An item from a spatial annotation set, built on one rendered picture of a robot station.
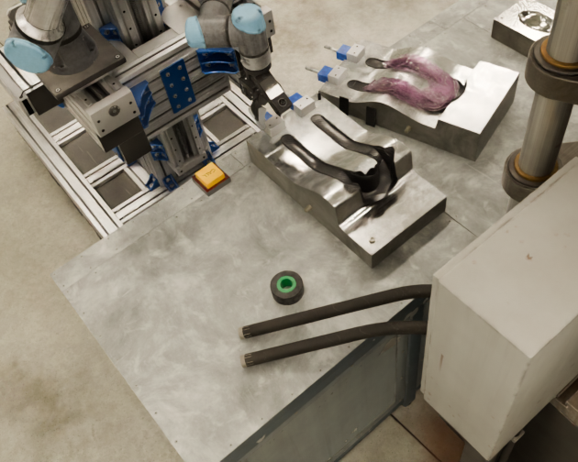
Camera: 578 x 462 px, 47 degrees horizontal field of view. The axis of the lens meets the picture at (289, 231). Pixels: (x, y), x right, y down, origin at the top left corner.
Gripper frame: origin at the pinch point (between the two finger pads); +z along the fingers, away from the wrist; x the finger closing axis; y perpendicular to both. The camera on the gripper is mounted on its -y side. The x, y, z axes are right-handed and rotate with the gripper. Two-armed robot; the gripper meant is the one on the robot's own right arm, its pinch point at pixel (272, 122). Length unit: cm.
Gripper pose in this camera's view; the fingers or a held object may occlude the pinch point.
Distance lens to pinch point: 186.5
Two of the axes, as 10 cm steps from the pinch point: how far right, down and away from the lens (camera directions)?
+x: -7.7, 5.7, -3.0
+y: -6.3, -5.9, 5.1
